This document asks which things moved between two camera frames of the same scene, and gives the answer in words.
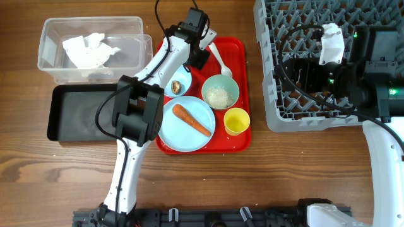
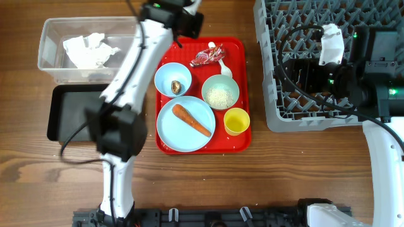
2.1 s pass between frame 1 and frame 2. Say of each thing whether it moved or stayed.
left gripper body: moved
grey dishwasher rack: stayed
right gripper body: stayed
